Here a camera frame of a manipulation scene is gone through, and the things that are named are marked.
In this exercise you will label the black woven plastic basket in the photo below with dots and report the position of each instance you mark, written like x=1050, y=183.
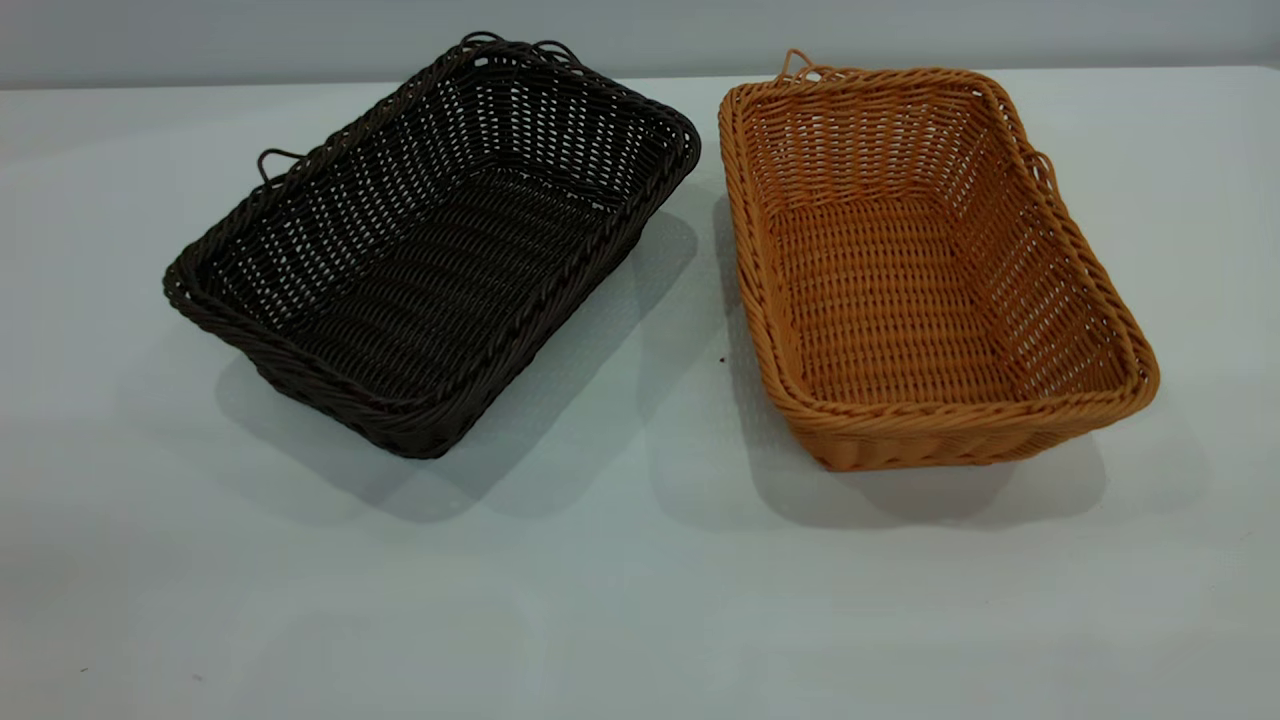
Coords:
x=440, y=290

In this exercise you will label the orange woven plastic basket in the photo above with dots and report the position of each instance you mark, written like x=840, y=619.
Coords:
x=900, y=310

